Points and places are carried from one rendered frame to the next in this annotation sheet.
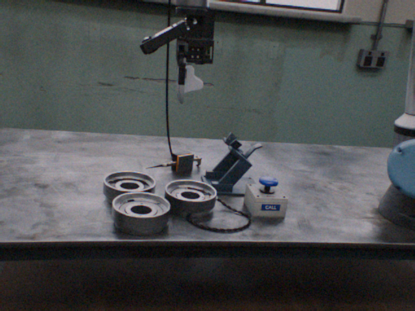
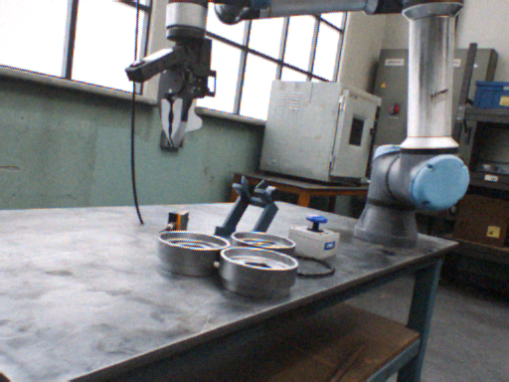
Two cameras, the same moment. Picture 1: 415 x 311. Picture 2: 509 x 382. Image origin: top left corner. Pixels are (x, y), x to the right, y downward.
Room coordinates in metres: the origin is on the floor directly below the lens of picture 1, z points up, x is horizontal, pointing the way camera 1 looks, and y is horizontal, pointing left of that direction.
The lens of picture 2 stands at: (0.35, 0.52, 0.99)
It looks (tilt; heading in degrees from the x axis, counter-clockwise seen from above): 6 degrees down; 320
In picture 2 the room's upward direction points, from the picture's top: 8 degrees clockwise
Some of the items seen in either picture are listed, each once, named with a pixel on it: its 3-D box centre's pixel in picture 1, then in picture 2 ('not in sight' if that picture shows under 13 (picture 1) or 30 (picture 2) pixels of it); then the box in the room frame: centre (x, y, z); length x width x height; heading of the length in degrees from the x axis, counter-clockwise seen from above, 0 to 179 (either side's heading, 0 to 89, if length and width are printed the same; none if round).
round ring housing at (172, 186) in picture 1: (190, 199); (261, 251); (0.90, 0.02, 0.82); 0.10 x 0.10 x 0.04
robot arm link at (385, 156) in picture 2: not in sight; (398, 173); (0.99, -0.47, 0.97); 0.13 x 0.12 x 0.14; 152
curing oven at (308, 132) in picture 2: not in sight; (324, 135); (2.59, -1.95, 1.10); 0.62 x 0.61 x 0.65; 103
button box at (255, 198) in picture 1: (268, 199); (314, 241); (0.93, -0.14, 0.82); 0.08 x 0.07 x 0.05; 103
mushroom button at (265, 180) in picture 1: (267, 188); (315, 228); (0.93, -0.14, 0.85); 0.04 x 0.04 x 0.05
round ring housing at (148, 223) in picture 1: (141, 214); (256, 272); (0.81, 0.10, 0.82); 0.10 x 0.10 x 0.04
